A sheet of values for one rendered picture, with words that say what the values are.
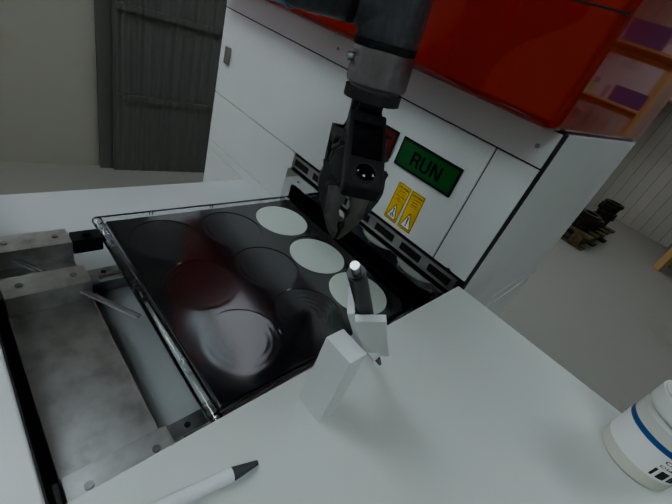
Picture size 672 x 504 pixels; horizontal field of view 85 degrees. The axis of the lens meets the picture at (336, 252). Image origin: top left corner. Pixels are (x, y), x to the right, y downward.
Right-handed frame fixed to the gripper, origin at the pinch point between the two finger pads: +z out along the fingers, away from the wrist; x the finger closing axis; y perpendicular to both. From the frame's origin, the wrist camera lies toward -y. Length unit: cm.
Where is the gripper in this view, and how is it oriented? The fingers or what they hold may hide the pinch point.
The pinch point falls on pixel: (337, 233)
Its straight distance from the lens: 54.2
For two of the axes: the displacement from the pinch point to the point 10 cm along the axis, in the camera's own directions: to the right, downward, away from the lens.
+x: -9.7, -1.5, -1.9
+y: -0.7, -5.6, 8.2
